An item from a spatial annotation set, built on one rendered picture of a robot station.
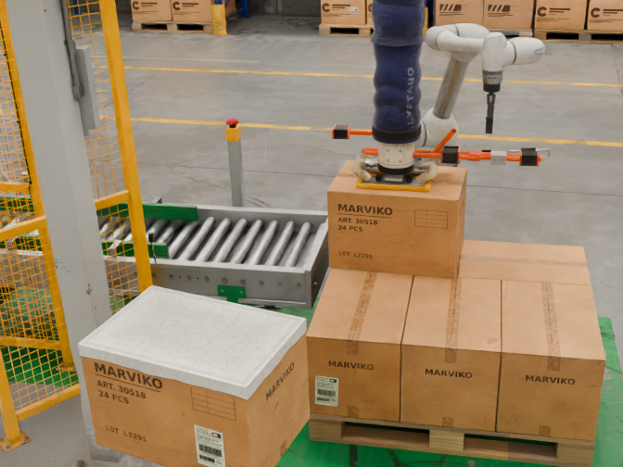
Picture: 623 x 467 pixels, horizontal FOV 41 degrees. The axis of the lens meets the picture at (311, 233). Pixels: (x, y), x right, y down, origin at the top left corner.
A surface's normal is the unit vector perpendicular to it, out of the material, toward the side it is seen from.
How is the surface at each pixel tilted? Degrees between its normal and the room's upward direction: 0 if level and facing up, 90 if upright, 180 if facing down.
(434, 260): 90
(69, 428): 0
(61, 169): 90
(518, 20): 90
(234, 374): 0
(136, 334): 0
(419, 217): 90
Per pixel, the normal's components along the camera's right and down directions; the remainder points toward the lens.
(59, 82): 0.98, 0.06
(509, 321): -0.04, -0.90
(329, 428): -0.20, 0.43
